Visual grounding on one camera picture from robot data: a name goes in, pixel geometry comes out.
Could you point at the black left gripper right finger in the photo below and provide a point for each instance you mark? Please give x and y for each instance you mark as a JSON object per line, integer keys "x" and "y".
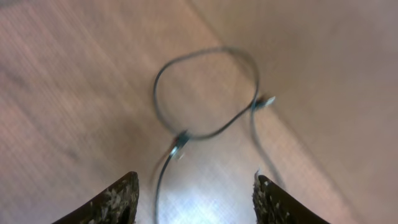
{"x": 273, "y": 205}

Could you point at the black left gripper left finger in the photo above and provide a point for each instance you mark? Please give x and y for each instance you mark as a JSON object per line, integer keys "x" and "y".
{"x": 117, "y": 204}

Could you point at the black USB cable removed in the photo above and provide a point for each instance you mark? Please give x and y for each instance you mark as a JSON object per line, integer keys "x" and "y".
{"x": 182, "y": 137}

